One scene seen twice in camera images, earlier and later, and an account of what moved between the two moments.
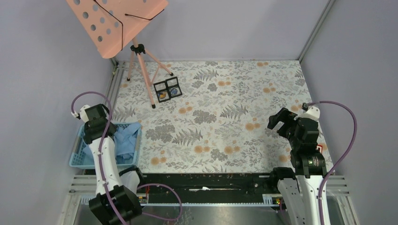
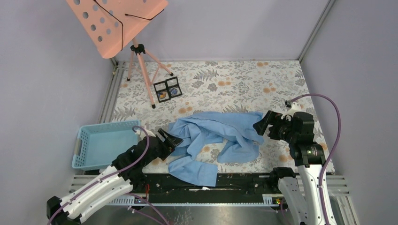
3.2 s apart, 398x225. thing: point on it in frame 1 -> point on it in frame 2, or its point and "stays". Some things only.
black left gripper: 107,120 -> 169,147
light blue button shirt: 125,141 -> 243,131
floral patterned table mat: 209,116 stays
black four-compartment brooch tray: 167,89 stays
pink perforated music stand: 111,25 stays
